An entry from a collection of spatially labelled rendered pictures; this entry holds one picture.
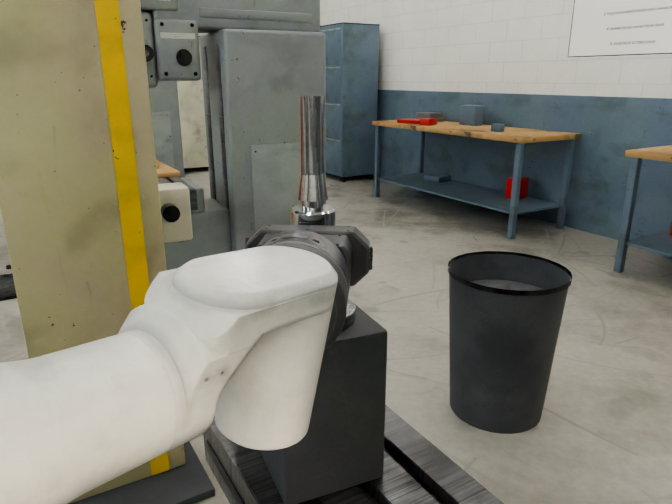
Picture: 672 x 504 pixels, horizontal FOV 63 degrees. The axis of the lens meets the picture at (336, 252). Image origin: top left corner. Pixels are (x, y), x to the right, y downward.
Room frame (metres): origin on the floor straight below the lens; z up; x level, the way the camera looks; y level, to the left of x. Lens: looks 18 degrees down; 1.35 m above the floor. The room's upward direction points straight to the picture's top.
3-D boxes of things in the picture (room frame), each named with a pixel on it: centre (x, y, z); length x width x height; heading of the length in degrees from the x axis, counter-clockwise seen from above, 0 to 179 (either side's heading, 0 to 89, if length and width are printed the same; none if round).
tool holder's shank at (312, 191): (0.56, 0.02, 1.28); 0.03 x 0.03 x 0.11
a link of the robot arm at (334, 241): (0.47, 0.03, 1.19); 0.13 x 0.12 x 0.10; 86
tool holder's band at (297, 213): (0.56, 0.02, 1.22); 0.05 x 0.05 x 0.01
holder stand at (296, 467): (0.60, 0.04, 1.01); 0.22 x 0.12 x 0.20; 24
